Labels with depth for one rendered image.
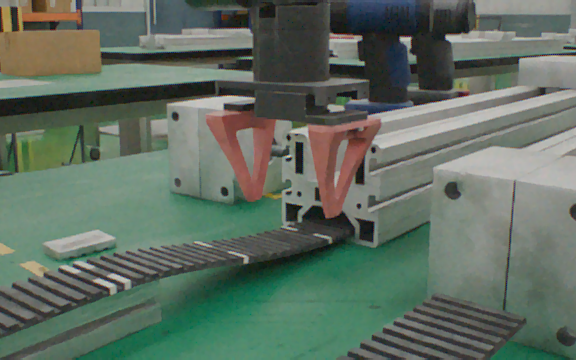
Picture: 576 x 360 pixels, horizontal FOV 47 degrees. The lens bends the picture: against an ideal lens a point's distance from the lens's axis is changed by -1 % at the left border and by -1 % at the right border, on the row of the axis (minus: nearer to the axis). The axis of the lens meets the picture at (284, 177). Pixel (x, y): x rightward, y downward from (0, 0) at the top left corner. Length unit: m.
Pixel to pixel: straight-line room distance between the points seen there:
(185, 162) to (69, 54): 1.83
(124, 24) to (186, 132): 11.95
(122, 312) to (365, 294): 0.16
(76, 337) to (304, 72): 0.23
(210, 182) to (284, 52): 0.24
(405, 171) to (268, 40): 0.17
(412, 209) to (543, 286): 0.22
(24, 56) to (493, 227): 2.16
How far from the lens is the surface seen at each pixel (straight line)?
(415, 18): 0.92
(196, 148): 0.69
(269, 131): 0.55
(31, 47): 2.45
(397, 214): 0.56
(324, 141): 0.45
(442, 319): 0.35
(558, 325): 0.40
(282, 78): 0.48
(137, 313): 0.41
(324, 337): 0.40
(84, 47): 2.52
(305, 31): 0.48
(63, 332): 0.38
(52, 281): 0.40
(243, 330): 0.41
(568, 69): 1.06
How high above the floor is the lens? 0.96
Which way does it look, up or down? 13 degrees down
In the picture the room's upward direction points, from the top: straight up
